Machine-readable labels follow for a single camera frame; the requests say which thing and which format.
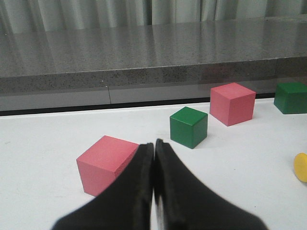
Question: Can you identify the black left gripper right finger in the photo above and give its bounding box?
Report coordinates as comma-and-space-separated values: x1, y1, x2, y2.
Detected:
154, 139, 267, 230

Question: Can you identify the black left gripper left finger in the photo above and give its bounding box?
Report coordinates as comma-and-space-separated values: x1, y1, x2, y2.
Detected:
53, 143, 154, 230

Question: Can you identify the yellow push button switch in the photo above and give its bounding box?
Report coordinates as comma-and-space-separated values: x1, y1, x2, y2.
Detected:
294, 153, 307, 183

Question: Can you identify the pink cube far left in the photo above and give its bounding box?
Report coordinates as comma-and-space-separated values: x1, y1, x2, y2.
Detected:
76, 136, 139, 196

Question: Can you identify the pink cube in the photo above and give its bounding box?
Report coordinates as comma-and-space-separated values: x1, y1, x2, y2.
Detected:
210, 83, 256, 126
76, 136, 139, 196

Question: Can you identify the green cube left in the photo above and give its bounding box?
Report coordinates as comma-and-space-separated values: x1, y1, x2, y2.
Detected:
170, 107, 208, 149

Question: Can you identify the green cube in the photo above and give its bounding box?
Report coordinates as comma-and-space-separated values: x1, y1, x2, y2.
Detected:
274, 82, 307, 114
170, 107, 208, 149

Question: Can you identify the pink cube middle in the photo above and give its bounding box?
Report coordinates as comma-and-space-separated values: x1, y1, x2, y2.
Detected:
210, 83, 256, 126

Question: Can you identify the grey stone ledge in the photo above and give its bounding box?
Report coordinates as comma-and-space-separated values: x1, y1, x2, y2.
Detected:
0, 15, 307, 114

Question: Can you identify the green cube right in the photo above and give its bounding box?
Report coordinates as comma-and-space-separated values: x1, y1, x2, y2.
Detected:
274, 82, 307, 114

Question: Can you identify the grey curtain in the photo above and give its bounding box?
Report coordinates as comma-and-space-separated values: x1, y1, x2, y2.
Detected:
0, 0, 307, 34

